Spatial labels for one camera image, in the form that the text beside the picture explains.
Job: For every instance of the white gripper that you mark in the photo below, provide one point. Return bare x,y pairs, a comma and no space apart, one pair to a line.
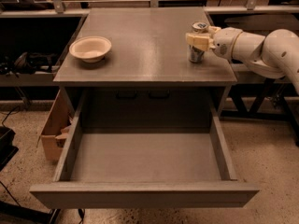
223,43

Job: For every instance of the silver redbull can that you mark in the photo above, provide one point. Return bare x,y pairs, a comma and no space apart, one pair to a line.
196,53

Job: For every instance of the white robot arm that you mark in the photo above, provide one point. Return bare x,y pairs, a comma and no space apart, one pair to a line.
273,56

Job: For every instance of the grey drawer cabinet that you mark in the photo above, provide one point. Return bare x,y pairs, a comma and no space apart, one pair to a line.
146,80

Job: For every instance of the open grey top drawer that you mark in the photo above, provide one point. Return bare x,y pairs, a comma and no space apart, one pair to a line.
145,149

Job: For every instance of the white paper bowl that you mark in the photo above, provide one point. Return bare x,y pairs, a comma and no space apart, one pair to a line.
90,49

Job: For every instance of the cardboard box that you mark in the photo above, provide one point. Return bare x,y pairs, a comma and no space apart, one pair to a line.
54,131

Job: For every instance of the black floor equipment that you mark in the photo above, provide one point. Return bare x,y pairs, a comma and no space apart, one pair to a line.
7,150

